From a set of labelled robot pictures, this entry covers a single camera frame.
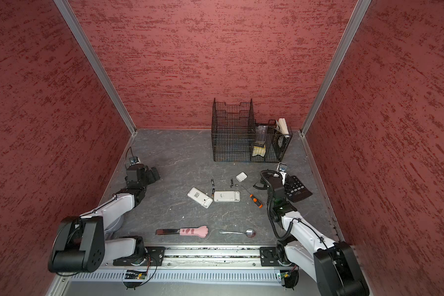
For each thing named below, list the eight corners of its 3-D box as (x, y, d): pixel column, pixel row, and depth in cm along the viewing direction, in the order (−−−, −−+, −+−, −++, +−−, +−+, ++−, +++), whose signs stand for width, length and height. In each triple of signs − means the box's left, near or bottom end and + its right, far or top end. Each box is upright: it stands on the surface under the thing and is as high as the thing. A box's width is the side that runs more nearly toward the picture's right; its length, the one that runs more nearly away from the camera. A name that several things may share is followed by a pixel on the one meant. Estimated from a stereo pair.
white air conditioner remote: (186, 197, 93) (185, 195, 92) (193, 187, 97) (192, 185, 95) (208, 209, 89) (207, 208, 88) (214, 199, 93) (214, 197, 91)
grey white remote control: (213, 201, 92) (213, 200, 90) (214, 192, 95) (213, 190, 93) (240, 201, 92) (240, 200, 90) (239, 192, 95) (240, 190, 94)
